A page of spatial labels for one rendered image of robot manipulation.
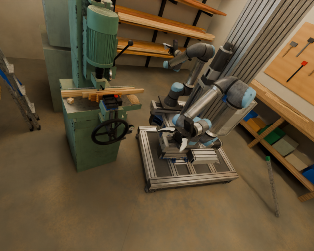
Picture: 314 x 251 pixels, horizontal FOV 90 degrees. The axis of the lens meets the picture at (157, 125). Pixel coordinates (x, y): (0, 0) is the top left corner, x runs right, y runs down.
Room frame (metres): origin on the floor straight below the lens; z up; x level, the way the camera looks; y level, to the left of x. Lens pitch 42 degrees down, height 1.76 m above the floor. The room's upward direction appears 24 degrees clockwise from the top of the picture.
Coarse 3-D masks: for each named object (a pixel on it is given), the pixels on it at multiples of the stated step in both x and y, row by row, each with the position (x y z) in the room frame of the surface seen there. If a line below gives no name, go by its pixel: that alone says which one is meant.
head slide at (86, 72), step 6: (84, 18) 1.02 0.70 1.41; (84, 24) 1.02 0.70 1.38; (84, 30) 1.02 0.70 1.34; (84, 36) 1.02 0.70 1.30; (84, 42) 1.02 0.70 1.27; (84, 48) 1.02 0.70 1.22; (84, 54) 1.02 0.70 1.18; (84, 60) 1.02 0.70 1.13; (84, 66) 1.02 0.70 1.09; (90, 66) 1.02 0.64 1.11; (84, 72) 1.02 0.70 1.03; (90, 72) 1.02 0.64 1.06; (90, 78) 1.02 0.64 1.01
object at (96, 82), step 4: (92, 72) 1.02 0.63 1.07; (92, 76) 0.99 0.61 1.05; (92, 80) 0.99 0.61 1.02; (96, 80) 0.94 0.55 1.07; (100, 80) 0.97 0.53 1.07; (104, 80) 0.99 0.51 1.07; (96, 84) 0.93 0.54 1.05; (100, 84) 0.95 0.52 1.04; (104, 84) 0.98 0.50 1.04; (96, 88) 0.93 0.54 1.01; (100, 88) 0.95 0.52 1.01; (104, 88) 0.98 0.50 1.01
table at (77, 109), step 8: (80, 96) 0.89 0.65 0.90; (136, 96) 1.21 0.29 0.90; (64, 104) 0.75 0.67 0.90; (72, 104) 0.78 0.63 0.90; (80, 104) 0.82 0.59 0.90; (88, 104) 0.85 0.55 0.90; (96, 104) 0.89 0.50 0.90; (128, 104) 1.05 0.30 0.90; (136, 104) 1.10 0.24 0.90; (72, 112) 0.71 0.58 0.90; (80, 112) 0.75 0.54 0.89; (88, 112) 0.79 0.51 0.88; (96, 112) 0.84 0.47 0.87; (104, 120) 0.80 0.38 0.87
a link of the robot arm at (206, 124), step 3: (201, 120) 0.77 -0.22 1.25; (204, 120) 0.78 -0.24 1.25; (207, 120) 0.79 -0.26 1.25; (201, 123) 0.73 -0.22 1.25; (204, 123) 0.75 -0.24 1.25; (207, 123) 0.76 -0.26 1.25; (210, 123) 0.78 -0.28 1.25; (204, 126) 0.73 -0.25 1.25; (207, 126) 0.75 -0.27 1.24; (210, 126) 0.77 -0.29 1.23; (204, 129) 0.72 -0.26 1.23; (207, 129) 0.75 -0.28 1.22; (204, 132) 0.74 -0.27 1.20; (201, 135) 0.74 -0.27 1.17
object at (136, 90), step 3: (111, 90) 1.08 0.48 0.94; (114, 90) 1.10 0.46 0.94; (117, 90) 1.12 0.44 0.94; (120, 90) 1.14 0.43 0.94; (123, 90) 1.15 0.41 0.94; (126, 90) 1.17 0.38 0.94; (129, 90) 1.19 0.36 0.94; (132, 90) 1.21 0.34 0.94; (135, 90) 1.24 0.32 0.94; (138, 90) 1.26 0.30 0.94; (141, 90) 1.29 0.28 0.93; (84, 93) 0.90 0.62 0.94; (87, 93) 0.92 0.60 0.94; (123, 93) 1.15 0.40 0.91; (126, 93) 1.17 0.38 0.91; (129, 93) 1.20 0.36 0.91; (132, 93) 1.22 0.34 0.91; (135, 93) 1.24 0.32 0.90; (84, 96) 0.90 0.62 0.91; (87, 96) 0.92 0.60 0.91
